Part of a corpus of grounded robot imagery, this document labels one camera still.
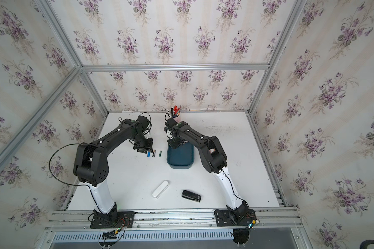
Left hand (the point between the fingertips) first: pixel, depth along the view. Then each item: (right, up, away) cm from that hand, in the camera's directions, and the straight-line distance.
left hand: (152, 151), depth 90 cm
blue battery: (-4, -3, +6) cm, 7 cm away
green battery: (+4, -3, +7) cm, 8 cm away
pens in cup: (+13, +25, +17) cm, 33 cm away
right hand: (+14, +3, +10) cm, 18 cm away
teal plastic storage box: (+17, -5, +6) cm, 19 cm away
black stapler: (+21, -21, -10) cm, 31 cm away
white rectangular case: (+7, -19, -10) cm, 22 cm away
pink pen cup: (+14, +20, +15) cm, 29 cm away
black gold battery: (0, -2, +6) cm, 7 cm away
